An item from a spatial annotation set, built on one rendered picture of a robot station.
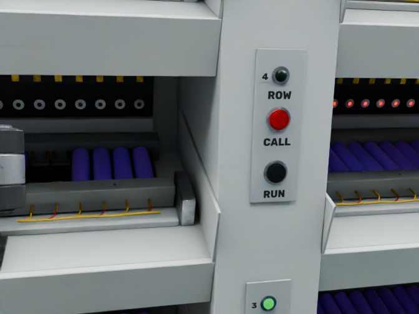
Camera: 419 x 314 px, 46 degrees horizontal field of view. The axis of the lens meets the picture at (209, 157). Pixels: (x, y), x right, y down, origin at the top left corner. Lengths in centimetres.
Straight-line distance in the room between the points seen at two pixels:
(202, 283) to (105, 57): 20
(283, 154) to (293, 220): 6
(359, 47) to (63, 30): 23
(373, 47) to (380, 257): 19
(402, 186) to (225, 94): 24
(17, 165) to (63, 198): 30
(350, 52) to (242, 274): 20
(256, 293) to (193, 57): 20
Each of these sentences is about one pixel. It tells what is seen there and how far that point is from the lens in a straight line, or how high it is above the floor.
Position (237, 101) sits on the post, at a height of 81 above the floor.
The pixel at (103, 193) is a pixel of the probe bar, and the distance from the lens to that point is 45.
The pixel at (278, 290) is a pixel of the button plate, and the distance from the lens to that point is 44.
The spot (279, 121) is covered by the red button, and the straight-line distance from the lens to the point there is 39.
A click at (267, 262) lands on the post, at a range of 43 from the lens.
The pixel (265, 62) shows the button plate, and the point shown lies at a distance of 39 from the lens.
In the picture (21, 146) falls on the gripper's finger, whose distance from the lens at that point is 16.
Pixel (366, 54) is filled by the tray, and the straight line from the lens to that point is 43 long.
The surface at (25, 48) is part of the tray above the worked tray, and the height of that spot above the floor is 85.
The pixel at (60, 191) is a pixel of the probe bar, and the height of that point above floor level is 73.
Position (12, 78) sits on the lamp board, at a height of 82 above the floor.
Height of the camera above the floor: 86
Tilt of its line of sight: 13 degrees down
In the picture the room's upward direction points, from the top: 1 degrees clockwise
